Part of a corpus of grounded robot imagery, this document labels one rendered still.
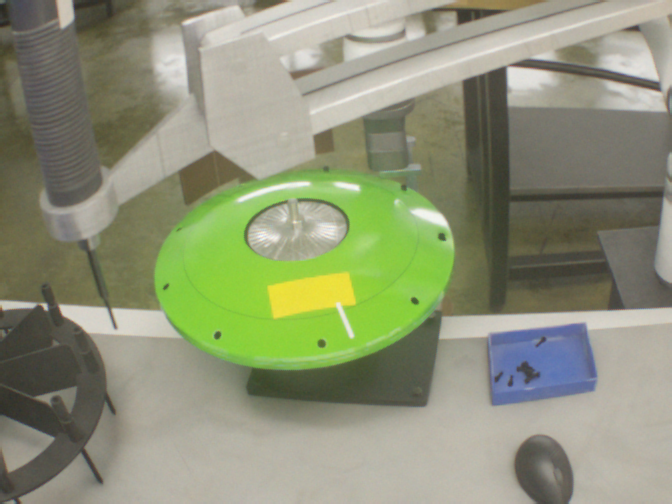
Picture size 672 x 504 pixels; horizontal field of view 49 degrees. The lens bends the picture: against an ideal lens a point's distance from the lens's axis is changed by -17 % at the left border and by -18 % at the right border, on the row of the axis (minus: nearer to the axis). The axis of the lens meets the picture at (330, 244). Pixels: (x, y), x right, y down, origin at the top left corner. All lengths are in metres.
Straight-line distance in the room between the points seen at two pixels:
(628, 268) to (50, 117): 0.95
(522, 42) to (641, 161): 2.13
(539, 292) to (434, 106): 1.18
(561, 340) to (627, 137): 1.81
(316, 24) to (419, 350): 0.59
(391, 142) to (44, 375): 0.48
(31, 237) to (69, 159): 2.66
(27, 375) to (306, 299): 0.35
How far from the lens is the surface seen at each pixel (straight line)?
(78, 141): 0.45
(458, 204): 2.82
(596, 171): 2.53
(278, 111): 0.45
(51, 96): 0.43
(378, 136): 0.96
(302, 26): 0.45
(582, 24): 0.54
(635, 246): 1.27
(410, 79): 0.48
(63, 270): 2.86
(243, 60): 0.44
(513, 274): 2.33
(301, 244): 0.86
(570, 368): 0.97
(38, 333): 1.00
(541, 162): 2.53
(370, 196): 0.93
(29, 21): 0.42
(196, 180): 1.67
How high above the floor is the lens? 1.60
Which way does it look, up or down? 37 degrees down
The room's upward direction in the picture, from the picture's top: 7 degrees counter-clockwise
